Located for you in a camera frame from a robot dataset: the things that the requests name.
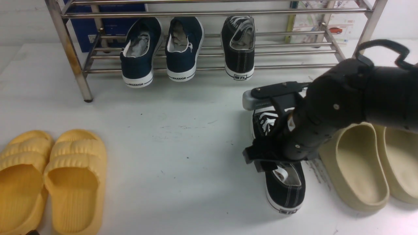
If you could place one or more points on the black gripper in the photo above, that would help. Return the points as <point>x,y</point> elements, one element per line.
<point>303,124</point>

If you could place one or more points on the black canvas sneaker white laces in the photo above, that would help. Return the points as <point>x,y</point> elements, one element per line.
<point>285,186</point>

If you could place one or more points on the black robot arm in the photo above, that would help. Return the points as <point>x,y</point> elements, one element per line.
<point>384,96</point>

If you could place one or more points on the colourful poster behind rack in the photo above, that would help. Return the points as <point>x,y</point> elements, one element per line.
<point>339,25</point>

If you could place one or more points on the blue box behind rack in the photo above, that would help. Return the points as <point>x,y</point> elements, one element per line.
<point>87,28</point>

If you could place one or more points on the beige foam slide left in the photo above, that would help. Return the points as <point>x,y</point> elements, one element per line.
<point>352,161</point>

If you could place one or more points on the beige foam slide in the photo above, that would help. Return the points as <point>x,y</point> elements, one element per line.
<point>352,161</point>
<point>398,153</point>

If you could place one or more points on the beige foam slide right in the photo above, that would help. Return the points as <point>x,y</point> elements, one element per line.
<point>398,153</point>

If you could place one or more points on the navy sneaker right of pair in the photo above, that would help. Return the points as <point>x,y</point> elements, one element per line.
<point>184,42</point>

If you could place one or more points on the navy sneaker of pair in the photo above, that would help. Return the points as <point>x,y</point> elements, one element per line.
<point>143,40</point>
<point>184,42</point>

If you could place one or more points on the navy sneaker left of pair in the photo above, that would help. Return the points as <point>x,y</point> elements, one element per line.
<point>143,40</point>

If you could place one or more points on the yellow ridged slide inner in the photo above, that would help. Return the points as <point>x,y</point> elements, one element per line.
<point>75,178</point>

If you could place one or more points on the yellow ridged slide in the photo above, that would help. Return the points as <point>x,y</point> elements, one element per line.
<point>23,195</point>
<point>75,178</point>

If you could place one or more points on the yellow ridged slide outer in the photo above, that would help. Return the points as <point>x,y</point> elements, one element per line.
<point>23,195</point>

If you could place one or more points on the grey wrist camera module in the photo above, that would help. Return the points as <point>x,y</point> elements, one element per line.
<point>281,96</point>

